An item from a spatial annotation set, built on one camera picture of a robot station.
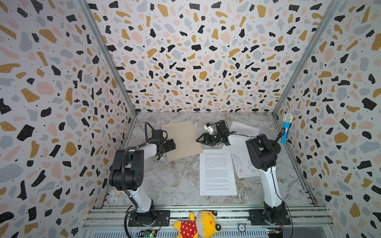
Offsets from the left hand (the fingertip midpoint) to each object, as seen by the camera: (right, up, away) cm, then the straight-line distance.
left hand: (170, 143), depth 98 cm
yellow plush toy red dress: (+21, -32, -33) cm, 50 cm away
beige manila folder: (+9, +4, +7) cm, 12 cm away
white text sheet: (+30, -18, -8) cm, 36 cm away
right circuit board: (+56, -40, -26) cm, 73 cm away
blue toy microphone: (+69, +16, -14) cm, 72 cm away
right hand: (+17, +3, 0) cm, 18 cm away
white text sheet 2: (+52, +9, +16) cm, 55 cm away
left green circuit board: (-7, -39, -27) cm, 48 cm away
